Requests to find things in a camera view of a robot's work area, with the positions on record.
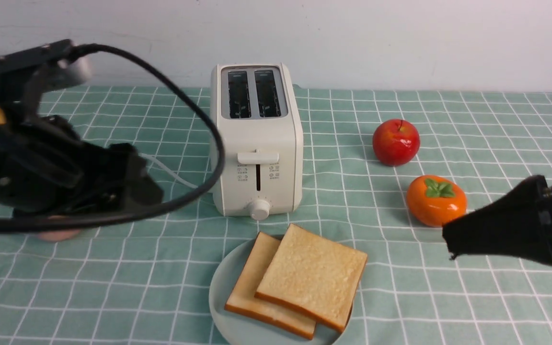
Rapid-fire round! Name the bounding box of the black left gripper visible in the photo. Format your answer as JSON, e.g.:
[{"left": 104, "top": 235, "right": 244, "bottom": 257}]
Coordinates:
[{"left": 0, "top": 102, "right": 164, "bottom": 218}]

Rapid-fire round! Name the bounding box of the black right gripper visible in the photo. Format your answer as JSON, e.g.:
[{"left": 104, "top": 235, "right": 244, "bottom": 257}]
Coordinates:
[{"left": 442, "top": 175, "right": 552, "bottom": 266}]

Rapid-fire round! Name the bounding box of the toast slice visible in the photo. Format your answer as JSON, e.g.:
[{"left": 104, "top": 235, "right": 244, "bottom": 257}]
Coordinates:
[
  {"left": 224, "top": 232, "right": 316, "bottom": 340},
  {"left": 254, "top": 223, "right": 368, "bottom": 333}
]

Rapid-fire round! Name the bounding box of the white two-slot toaster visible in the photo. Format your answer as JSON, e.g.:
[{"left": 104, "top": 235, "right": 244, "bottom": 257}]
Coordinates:
[{"left": 210, "top": 63, "right": 304, "bottom": 221}]

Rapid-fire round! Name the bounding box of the pink peach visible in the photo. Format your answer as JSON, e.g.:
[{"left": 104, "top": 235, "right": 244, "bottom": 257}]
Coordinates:
[{"left": 34, "top": 229, "right": 83, "bottom": 243}]

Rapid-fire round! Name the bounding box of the orange persimmon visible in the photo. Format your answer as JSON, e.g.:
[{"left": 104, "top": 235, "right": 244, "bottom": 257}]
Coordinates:
[{"left": 406, "top": 175, "right": 468, "bottom": 228}]

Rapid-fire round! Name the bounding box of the red apple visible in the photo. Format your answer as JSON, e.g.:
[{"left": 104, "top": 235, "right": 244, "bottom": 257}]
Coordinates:
[{"left": 372, "top": 118, "right": 421, "bottom": 167}]

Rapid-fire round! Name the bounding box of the light green round plate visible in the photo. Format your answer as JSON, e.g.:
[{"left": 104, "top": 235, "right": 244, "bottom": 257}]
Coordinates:
[{"left": 208, "top": 239, "right": 351, "bottom": 345}]

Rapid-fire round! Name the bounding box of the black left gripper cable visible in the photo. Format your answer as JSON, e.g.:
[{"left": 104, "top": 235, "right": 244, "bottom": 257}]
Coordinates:
[{"left": 0, "top": 43, "right": 226, "bottom": 234}]

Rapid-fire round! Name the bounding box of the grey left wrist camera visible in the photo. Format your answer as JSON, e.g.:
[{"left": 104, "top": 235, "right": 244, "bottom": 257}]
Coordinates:
[{"left": 0, "top": 39, "right": 92, "bottom": 112}]

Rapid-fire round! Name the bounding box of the white toaster power cord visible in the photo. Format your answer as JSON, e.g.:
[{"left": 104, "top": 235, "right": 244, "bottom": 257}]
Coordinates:
[{"left": 139, "top": 152, "right": 200, "bottom": 190}]

